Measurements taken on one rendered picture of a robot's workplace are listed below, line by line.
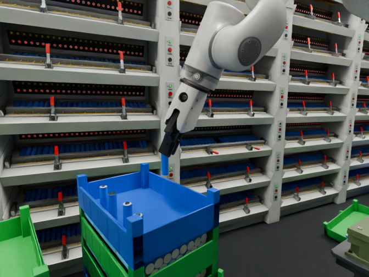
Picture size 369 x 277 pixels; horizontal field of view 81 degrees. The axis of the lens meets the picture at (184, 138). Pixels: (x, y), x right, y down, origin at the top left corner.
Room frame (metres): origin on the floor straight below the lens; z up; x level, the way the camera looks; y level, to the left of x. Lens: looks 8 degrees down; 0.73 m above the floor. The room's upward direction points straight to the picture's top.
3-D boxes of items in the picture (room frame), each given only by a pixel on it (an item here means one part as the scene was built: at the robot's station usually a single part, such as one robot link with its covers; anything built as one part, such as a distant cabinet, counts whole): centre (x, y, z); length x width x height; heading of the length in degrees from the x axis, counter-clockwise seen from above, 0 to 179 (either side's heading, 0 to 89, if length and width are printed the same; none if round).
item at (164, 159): (0.52, 0.05, 0.60); 0.02 x 0.02 x 0.06
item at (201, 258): (0.48, 0.10, 0.44); 0.30 x 0.20 x 0.08; 40
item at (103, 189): (0.48, 0.19, 0.52); 0.02 x 0.02 x 0.06
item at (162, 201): (0.48, 0.10, 0.52); 0.30 x 0.20 x 0.08; 40
